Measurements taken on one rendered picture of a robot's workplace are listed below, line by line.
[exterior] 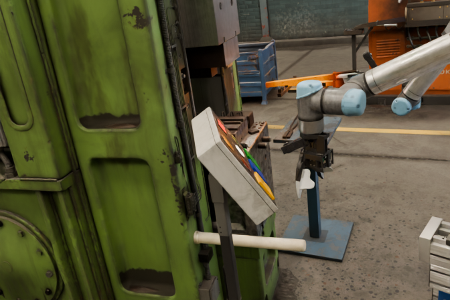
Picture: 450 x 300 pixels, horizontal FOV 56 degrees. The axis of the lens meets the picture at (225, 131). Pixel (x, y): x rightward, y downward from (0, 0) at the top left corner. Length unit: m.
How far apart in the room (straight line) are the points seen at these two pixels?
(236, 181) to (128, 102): 0.63
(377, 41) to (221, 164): 4.13
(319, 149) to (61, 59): 0.98
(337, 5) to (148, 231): 7.93
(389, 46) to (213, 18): 3.68
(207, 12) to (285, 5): 7.96
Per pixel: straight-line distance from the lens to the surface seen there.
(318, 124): 1.26
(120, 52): 1.59
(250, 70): 5.53
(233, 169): 1.16
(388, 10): 5.10
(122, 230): 1.93
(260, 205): 1.22
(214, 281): 1.90
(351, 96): 1.20
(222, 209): 1.39
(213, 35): 1.65
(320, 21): 9.41
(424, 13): 4.93
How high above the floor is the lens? 1.60
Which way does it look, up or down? 20 degrees down
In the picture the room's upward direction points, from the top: 8 degrees counter-clockwise
